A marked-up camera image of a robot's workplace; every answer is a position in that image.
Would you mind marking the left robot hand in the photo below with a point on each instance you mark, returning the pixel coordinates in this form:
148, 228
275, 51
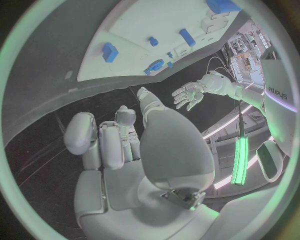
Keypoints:
188, 95

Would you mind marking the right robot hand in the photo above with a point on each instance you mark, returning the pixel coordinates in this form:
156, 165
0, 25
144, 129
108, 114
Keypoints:
173, 146

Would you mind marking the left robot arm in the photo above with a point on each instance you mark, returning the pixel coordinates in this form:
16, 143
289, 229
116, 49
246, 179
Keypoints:
234, 88

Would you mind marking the white task board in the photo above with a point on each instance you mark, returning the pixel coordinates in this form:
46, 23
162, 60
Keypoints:
150, 35

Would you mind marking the blue small plug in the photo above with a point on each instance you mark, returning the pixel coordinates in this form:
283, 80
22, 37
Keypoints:
169, 55
170, 64

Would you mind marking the blue gear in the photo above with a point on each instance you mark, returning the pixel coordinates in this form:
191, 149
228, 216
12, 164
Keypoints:
153, 66

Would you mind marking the blue long cylinder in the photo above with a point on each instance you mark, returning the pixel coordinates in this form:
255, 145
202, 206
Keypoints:
187, 37

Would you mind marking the blue short peg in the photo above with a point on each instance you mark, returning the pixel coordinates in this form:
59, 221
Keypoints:
153, 41

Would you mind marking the glowing light bar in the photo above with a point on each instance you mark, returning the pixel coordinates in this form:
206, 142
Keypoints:
240, 161

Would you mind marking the blue block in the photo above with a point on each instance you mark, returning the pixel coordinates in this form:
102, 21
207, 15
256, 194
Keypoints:
109, 52

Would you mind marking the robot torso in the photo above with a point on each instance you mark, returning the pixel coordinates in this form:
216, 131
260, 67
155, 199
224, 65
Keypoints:
280, 105

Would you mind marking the blue large cylinder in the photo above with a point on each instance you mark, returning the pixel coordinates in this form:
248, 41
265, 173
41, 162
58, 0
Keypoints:
221, 5

